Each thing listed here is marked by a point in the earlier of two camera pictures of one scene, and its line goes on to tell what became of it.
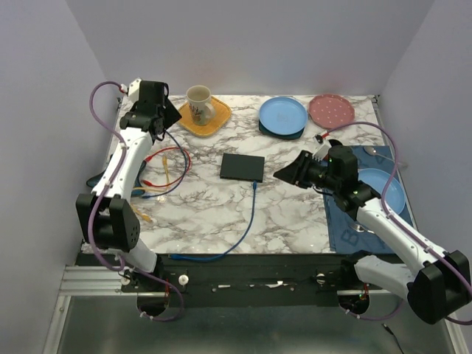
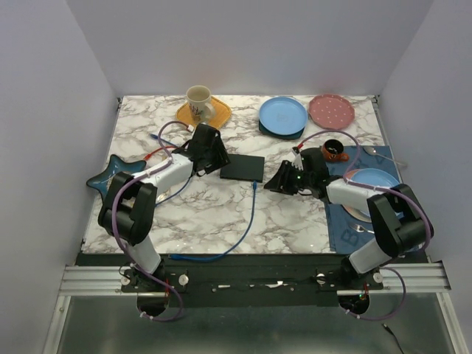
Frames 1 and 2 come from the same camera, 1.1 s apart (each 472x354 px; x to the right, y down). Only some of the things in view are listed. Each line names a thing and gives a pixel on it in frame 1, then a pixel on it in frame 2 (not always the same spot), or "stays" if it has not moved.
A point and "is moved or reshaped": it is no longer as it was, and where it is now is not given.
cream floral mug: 201,109 stays
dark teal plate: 289,136 stays
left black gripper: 170,112 -> 222,157
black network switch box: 243,167 stays
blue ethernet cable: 139,192 is moved or reshaped
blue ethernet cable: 174,257 stays
